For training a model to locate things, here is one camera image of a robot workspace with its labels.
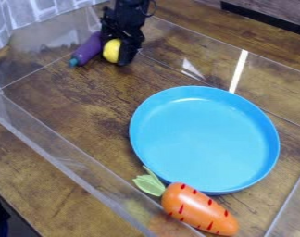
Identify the clear acrylic enclosure wall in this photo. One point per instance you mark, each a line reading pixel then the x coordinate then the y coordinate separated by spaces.
pixel 68 162

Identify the yellow toy lemon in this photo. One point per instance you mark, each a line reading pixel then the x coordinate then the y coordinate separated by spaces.
pixel 112 50

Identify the orange toy carrot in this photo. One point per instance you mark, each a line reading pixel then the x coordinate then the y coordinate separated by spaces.
pixel 188 205

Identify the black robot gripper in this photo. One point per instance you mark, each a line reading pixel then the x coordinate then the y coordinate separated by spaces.
pixel 123 22

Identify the purple toy eggplant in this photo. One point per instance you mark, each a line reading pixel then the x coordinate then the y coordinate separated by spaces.
pixel 86 51

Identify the blue round tray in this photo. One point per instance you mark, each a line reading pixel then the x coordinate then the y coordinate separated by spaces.
pixel 207 137

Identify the white patterned curtain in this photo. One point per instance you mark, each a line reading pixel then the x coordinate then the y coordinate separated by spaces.
pixel 18 13

